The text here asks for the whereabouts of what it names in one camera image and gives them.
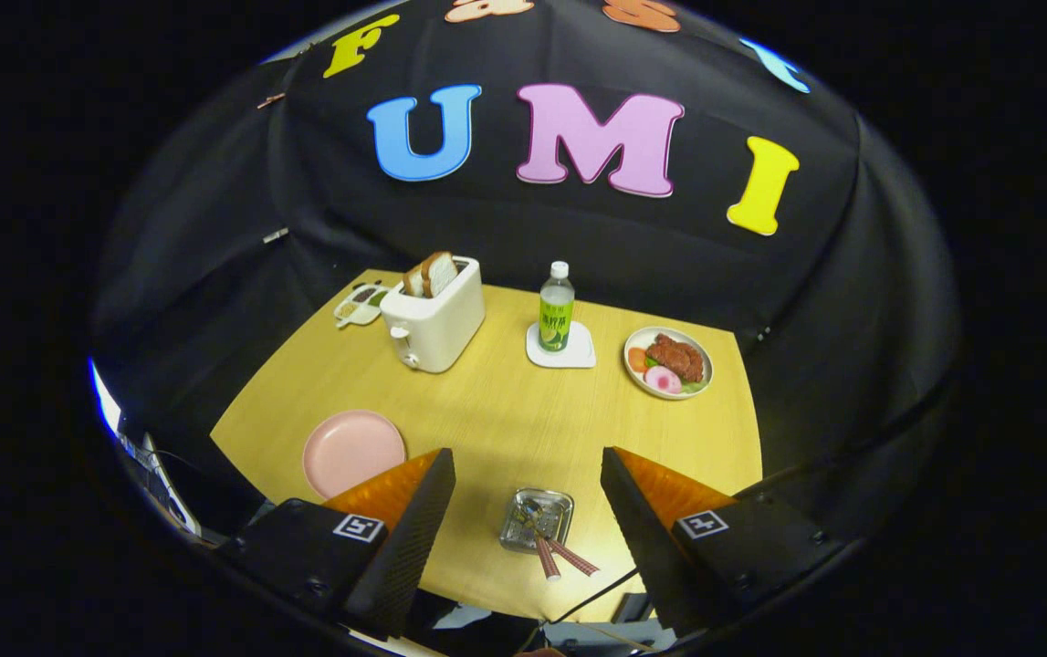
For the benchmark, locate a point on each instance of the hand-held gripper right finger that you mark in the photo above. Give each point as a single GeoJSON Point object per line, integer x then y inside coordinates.
{"type": "Point", "coordinates": [651, 547]}

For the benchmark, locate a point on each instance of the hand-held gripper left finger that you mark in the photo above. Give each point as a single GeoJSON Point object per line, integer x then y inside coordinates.
{"type": "Point", "coordinates": [400, 547]}

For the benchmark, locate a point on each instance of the metal drain basket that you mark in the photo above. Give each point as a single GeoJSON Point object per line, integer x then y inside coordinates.
{"type": "Point", "coordinates": [560, 511]}

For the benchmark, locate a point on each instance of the pink plate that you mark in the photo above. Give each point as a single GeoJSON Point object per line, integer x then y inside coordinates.
{"type": "Point", "coordinates": [350, 452]}

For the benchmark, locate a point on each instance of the green lettuce leaf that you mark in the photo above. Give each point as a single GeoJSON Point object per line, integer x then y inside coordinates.
{"type": "Point", "coordinates": [693, 387]}

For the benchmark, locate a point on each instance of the pink round food slice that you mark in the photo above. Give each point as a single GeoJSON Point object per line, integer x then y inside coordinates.
{"type": "Point", "coordinates": [662, 380]}

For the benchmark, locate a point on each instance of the white plate of food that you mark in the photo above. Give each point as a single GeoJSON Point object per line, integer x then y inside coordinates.
{"type": "Point", "coordinates": [637, 379]}

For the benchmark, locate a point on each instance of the orange carrot slice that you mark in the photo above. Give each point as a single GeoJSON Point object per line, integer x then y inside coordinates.
{"type": "Point", "coordinates": [637, 359]}

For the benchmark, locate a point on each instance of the red meat piece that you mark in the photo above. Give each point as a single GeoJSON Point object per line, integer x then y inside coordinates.
{"type": "Point", "coordinates": [676, 356]}

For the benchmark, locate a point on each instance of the white square coaster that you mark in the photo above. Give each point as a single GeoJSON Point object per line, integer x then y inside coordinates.
{"type": "Point", "coordinates": [578, 358]}

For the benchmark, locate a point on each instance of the white toaster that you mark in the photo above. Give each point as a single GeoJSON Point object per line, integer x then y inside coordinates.
{"type": "Point", "coordinates": [436, 333]}

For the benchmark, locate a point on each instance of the grey monitor panel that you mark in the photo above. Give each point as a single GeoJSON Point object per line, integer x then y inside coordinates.
{"type": "Point", "coordinates": [167, 484]}

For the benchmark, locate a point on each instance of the white divided condiment tray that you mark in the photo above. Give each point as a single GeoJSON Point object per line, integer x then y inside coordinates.
{"type": "Point", "coordinates": [361, 306]}

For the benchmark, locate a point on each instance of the green tea bottle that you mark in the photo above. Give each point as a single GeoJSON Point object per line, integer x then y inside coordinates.
{"type": "Point", "coordinates": [557, 315]}

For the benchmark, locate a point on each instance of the toasted bread slice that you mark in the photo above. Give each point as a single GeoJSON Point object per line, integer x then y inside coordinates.
{"type": "Point", "coordinates": [439, 272]}
{"type": "Point", "coordinates": [413, 281]}

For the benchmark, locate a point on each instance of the lit computer screen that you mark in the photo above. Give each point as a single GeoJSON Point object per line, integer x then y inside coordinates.
{"type": "Point", "coordinates": [105, 397]}

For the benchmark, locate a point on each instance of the metal clip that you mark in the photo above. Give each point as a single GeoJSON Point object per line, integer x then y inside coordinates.
{"type": "Point", "coordinates": [275, 235]}

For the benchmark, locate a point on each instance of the red clip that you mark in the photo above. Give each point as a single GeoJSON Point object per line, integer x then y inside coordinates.
{"type": "Point", "coordinates": [271, 99]}

